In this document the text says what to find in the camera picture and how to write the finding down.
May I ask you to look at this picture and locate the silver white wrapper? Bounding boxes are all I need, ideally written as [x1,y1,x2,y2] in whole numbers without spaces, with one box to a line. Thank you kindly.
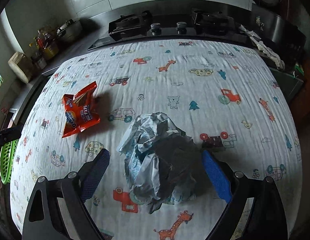
[117,112,201,214]

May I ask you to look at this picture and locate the round wooden chopping block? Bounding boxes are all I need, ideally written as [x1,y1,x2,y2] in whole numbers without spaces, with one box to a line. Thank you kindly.
[8,51,34,83]

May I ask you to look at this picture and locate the green plastic basket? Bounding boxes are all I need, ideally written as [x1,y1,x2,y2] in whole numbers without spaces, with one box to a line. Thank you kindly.
[0,139,18,185]

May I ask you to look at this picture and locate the black gas stove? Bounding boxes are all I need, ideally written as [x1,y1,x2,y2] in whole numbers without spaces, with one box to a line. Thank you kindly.
[88,8,250,50]

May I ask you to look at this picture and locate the orange Ovaltine snack packet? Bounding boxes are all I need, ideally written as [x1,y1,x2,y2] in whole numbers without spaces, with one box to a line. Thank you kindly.
[62,81,100,138]

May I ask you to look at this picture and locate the small white jar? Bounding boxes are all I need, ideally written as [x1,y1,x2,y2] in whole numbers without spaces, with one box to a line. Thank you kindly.
[31,54,47,70]

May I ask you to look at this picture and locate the patterned white tablecloth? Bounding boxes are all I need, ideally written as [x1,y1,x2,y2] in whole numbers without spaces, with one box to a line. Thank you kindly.
[10,39,302,239]

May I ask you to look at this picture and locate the black rice cooker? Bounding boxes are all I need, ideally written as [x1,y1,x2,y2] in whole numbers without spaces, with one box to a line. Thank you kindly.
[252,0,306,50]

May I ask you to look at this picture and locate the steel pressure cooker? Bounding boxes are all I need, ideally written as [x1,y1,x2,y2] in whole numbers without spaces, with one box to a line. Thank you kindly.
[57,19,82,43]

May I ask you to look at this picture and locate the oil bottle with yellow label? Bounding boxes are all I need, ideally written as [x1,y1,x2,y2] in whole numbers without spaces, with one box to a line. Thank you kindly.
[35,29,59,61]

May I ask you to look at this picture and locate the white rag on counter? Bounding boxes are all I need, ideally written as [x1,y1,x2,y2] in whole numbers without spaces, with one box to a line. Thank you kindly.
[239,25,285,70]

